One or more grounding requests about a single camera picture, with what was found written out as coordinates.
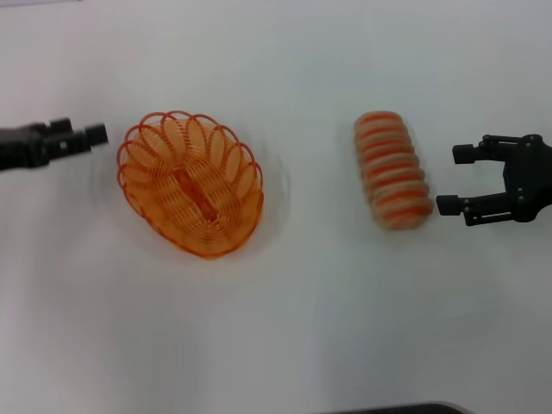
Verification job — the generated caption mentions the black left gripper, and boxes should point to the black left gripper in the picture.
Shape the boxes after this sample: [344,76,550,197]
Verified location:
[0,116,109,173]

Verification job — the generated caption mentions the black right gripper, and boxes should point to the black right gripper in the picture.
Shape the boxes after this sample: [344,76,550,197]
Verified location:
[436,134,552,228]

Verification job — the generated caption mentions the orange striped bread loaf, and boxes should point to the orange striped bread loaf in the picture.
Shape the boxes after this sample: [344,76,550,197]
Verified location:
[353,110,435,233]

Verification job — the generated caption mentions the orange wire basket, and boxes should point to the orange wire basket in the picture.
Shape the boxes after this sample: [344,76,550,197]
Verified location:
[116,110,266,260]

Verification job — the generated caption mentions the black robot torso edge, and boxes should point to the black robot torso edge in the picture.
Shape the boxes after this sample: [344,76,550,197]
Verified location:
[330,402,467,414]

